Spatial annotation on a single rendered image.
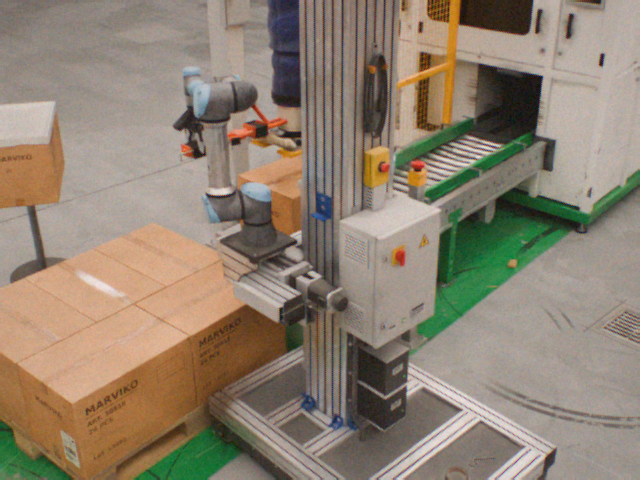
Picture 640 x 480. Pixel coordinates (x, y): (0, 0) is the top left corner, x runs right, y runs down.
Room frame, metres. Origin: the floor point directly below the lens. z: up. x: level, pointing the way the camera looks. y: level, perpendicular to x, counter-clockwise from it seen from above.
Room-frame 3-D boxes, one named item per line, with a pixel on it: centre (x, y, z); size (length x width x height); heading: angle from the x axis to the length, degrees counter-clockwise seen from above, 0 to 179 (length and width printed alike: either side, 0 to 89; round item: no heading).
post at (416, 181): (3.65, -0.48, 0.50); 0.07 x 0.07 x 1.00; 49
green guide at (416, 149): (4.87, -0.53, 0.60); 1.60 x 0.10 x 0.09; 139
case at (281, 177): (3.80, 0.06, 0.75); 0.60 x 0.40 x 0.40; 135
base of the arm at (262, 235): (2.87, 0.25, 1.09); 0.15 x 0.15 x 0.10
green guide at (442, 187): (4.52, -0.93, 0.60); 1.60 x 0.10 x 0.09; 139
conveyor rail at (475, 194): (4.21, -0.74, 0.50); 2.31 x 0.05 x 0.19; 139
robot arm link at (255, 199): (2.87, 0.25, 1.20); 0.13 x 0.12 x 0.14; 108
